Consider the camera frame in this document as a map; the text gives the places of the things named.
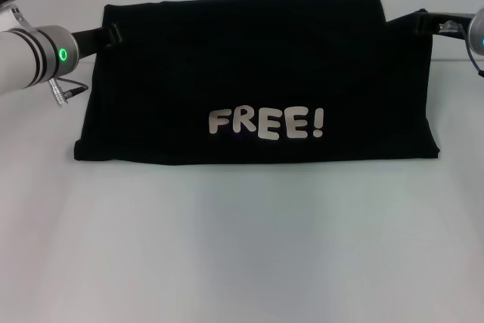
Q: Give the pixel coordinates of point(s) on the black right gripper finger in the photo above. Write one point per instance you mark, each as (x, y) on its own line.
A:
(422, 23)

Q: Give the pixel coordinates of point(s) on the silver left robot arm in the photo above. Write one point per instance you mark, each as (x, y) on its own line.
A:
(34, 54)

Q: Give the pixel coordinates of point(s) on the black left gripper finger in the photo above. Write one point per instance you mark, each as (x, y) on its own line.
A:
(116, 35)

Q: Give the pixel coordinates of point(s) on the black shirt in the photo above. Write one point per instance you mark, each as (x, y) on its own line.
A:
(242, 73)

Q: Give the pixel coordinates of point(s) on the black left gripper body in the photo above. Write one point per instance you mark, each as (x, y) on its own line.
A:
(90, 41)

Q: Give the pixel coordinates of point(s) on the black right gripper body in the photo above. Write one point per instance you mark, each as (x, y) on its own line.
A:
(450, 35)

